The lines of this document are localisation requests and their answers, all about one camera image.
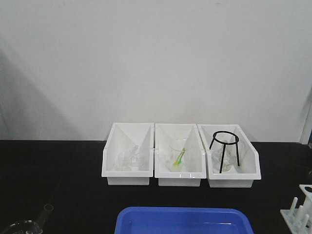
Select blue plastic tray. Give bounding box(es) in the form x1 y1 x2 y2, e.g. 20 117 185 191
114 207 254 234

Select yellow green droppers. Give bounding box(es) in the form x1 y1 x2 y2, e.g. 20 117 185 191
173 148 186 166

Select clear glass test tube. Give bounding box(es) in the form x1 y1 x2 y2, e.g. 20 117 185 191
37 204 54 228

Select white right storage bin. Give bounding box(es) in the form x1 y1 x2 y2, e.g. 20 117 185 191
197 124 261 188

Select white middle storage bin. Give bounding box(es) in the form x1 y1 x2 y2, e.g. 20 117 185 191
154 123 207 187

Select white left storage bin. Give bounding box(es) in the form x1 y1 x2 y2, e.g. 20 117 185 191
101 122 155 186

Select black wire tripod stand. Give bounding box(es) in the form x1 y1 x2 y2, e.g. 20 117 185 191
209 131 241 174

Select clear glass beaker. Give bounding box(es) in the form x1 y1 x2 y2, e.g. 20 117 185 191
1 220 43 234

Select clear beaker in middle bin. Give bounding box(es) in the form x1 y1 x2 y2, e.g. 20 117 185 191
168 138 192 172

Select white test tube rack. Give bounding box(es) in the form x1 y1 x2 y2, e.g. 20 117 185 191
280 184 312 234

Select white storage bin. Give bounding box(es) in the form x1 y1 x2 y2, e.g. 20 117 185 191
101 122 155 186
154 123 207 187
197 124 261 188

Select glass flask in bin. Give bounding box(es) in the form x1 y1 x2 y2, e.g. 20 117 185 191
212 144 237 172

